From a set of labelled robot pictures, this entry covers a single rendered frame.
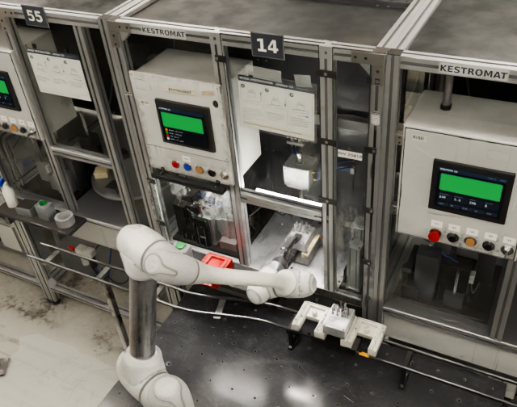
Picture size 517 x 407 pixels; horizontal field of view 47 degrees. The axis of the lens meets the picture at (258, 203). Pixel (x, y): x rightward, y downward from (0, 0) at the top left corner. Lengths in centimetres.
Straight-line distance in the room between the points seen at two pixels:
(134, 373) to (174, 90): 110
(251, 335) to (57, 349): 152
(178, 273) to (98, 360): 183
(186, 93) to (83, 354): 201
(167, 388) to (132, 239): 59
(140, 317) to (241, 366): 60
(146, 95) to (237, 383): 125
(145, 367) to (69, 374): 140
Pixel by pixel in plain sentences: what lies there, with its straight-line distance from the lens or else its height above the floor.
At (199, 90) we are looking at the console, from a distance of 228.
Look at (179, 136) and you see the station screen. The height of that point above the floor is 159.
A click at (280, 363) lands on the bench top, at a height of 68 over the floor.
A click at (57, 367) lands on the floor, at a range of 382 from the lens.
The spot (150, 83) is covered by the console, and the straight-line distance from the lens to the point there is 241.
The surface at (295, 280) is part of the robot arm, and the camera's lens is 231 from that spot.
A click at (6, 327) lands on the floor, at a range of 419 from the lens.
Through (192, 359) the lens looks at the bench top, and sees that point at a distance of 273.
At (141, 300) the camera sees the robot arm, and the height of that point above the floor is 125.
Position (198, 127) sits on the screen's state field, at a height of 164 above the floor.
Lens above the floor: 281
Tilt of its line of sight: 38 degrees down
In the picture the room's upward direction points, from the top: 6 degrees counter-clockwise
